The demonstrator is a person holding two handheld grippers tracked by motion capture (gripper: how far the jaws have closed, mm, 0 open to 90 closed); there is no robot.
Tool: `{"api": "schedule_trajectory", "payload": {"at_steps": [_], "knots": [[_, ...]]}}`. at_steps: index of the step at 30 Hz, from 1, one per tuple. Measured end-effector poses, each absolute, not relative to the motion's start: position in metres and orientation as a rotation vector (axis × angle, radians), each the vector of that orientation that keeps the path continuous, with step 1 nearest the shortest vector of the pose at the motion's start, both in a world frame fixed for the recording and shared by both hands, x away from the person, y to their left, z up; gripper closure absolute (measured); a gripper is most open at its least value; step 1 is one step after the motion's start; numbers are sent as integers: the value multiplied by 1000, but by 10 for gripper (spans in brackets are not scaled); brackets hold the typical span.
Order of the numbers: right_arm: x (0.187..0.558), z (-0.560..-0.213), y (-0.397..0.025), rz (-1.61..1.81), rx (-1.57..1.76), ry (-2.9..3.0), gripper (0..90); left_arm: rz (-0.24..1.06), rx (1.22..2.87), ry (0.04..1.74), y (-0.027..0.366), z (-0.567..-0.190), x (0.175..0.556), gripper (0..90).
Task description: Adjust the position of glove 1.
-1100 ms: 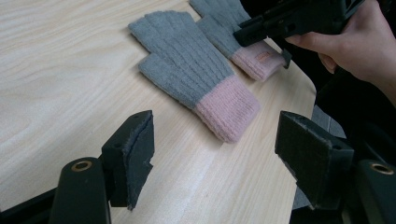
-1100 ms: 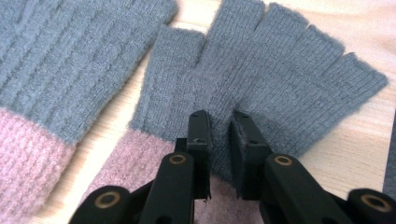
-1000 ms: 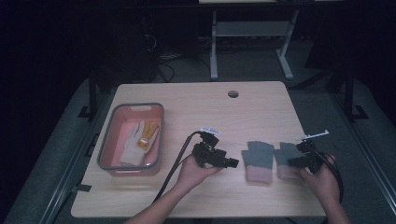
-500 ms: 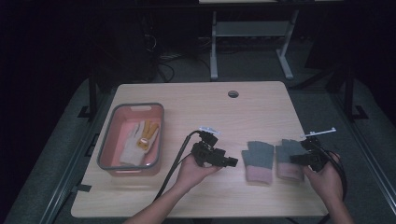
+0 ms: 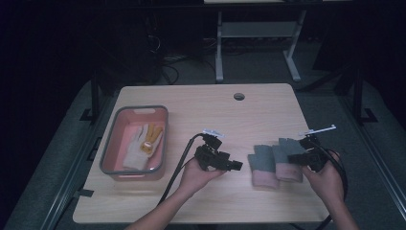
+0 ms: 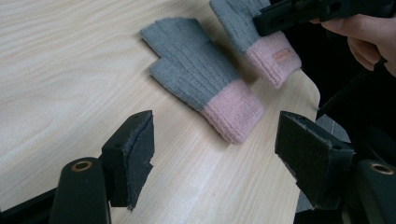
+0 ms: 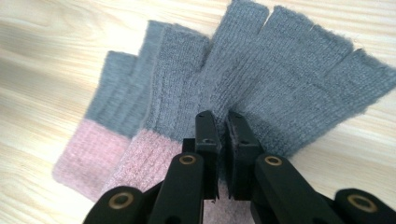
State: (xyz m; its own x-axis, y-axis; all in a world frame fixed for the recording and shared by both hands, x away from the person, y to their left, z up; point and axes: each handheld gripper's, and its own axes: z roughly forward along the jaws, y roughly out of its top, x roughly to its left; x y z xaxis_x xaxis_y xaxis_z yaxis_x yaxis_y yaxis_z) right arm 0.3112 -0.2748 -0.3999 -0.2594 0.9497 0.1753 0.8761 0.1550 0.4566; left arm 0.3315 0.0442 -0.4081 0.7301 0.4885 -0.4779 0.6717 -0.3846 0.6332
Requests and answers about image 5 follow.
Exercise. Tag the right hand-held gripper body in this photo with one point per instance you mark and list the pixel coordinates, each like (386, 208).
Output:
(316, 156)

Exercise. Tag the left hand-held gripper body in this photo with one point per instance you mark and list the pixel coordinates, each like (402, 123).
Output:
(210, 156)

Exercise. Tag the grey and pink fingerless glove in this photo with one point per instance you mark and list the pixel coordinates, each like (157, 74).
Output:
(263, 163)
(287, 169)

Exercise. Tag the beige glove with bear face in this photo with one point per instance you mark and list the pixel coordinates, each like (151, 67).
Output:
(135, 158)

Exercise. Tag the pink plastic bin grey rim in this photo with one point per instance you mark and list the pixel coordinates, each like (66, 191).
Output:
(118, 150)

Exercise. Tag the person's left hand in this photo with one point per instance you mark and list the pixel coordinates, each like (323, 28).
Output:
(194, 177)

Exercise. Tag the person's right hand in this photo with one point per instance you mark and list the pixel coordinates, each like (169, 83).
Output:
(328, 183)

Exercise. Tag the black metal stand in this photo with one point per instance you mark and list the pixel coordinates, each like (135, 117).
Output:
(94, 96)
(359, 96)

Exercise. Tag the grey tape strip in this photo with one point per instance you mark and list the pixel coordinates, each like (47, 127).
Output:
(83, 193)

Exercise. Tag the white metal desk frame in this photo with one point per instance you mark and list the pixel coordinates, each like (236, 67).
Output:
(257, 29)

